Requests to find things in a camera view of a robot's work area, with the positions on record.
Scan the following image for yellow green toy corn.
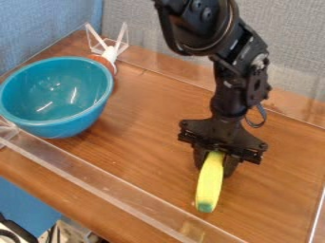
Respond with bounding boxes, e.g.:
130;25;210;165
196;152;225;213

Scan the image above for clear acrylic barrier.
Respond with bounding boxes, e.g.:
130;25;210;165
118;46;325;129
0;119;247;243

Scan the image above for clear acrylic back barrier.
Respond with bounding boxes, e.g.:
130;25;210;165
118;46;325;129

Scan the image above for orange white toy object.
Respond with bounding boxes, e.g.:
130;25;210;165
89;47;117;75

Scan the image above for blue bowl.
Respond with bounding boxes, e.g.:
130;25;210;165
0;56;114;139

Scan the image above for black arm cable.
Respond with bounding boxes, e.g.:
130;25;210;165
244;103;269;129

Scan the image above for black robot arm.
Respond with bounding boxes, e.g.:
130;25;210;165
152;0;272;177

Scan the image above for clear acrylic front barrier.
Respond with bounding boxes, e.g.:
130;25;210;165
0;119;247;243

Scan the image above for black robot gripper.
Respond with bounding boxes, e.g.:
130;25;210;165
178;117;268;178

